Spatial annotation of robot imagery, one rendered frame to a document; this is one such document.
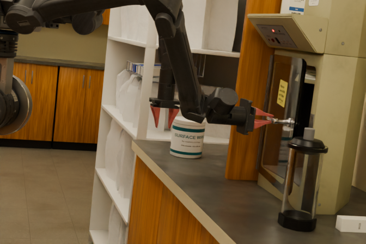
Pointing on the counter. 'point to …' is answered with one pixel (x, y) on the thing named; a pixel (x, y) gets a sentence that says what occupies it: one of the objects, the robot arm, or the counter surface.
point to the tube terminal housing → (334, 76)
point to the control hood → (296, 29)
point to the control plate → (267, 31)
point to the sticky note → (282, 93)
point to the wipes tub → (187, 138)
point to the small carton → (293, 4)
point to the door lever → (278, 120)
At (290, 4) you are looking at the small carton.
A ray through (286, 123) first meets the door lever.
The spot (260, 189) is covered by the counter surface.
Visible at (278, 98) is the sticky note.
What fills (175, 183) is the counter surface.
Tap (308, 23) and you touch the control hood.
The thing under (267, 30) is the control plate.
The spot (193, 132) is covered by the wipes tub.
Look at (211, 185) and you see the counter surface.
